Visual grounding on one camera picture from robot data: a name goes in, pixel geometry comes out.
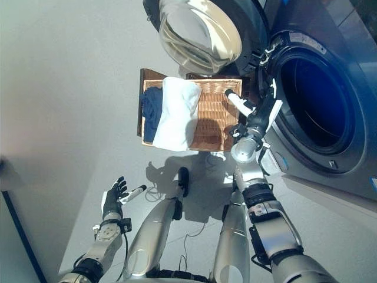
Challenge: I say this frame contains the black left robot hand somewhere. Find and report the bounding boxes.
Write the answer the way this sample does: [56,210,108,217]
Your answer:
[101,176,147,222]

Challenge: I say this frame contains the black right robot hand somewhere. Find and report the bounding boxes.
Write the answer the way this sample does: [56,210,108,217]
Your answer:
[224,77,285,140]

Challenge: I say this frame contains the white garment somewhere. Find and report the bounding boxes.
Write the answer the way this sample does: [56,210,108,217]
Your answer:
[153,76,203,152]

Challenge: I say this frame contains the navy blue garment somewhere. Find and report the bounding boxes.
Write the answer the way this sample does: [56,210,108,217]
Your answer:
[141,87,164,141]

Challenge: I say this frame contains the grey front-load washing machine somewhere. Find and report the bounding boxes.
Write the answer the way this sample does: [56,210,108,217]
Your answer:
[234,0,377,202]

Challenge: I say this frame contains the round washing machine door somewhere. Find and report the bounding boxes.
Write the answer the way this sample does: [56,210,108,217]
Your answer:
[142,0,269,75]

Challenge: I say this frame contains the wicker laundry basket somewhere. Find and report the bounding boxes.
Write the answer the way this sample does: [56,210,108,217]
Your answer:
[141,74,243,153]

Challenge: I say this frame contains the silver left robot leg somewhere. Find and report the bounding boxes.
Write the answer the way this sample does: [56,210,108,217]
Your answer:
[121,166,191,281]

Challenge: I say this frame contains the silver robot leg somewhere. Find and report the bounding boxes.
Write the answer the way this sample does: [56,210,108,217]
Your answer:
[212,173,252,283]
[121,166,191,281]

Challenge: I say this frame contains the dark brown wooden stand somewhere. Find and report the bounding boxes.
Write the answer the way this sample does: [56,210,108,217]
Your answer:
[136,68,252,154]

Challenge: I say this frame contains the silver right robot leg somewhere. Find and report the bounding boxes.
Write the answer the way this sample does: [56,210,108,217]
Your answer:
[212,173,252,283]

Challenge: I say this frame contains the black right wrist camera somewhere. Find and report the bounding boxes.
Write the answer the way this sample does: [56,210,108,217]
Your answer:
[227,123,247,138]

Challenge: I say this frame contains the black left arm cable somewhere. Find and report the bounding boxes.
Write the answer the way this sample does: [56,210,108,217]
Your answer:
[115,231,130,281]

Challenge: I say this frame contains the thin dark wire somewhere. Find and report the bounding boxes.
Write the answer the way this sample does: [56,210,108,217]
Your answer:
[178,222,207,272]

